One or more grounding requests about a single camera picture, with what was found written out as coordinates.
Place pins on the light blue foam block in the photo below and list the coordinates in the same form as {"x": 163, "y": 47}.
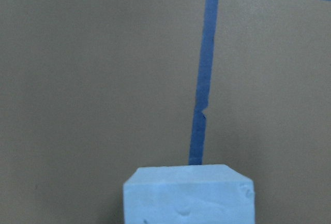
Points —
{"x": 188, "y": 194}

